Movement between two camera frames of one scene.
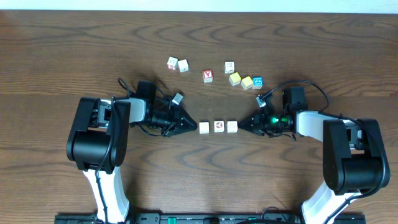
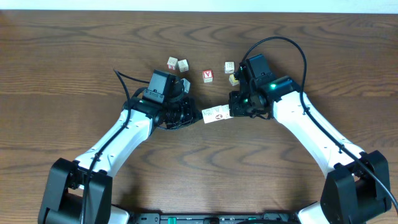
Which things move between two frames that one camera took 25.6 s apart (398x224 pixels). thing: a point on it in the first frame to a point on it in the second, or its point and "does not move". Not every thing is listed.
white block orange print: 232,126 to 226,112
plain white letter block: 183,65 does not move
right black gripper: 259,127 to 236,109
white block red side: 172,63 does not move
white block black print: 229,66 does not move
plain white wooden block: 204,127 to 209,115
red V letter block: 208,76 does not move
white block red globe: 219,126 to 218,113
